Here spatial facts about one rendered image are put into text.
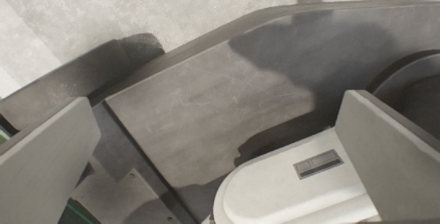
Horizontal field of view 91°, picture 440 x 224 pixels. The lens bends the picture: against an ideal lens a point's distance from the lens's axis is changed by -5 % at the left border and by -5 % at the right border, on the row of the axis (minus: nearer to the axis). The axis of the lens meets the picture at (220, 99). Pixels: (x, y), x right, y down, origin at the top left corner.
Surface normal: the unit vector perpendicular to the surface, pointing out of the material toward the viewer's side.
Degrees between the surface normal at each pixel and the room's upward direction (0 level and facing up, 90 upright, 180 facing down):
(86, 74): 49
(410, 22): 0
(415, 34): 0
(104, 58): 67
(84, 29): 0
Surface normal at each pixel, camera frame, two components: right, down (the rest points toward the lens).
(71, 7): 0.04, 0.43
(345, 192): -0.26, -0.27
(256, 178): -0.42, -0.81
